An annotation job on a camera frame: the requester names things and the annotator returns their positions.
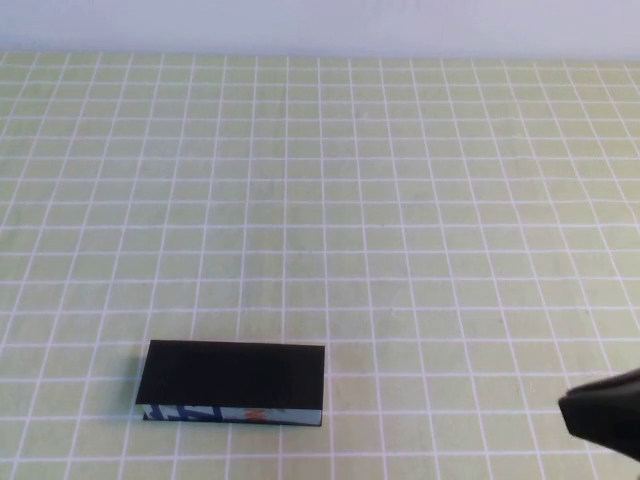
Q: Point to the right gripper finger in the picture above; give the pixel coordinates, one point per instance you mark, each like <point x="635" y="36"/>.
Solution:
<point x="615" y="382"/>
<point x="605" y="420"/>

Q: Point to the black glasses case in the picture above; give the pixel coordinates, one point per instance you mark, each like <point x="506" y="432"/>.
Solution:
<point x="230" y="370"/>

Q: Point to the green checked tablecloth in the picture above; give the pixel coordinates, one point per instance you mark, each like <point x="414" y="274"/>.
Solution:
<point x="320" y="200"/>

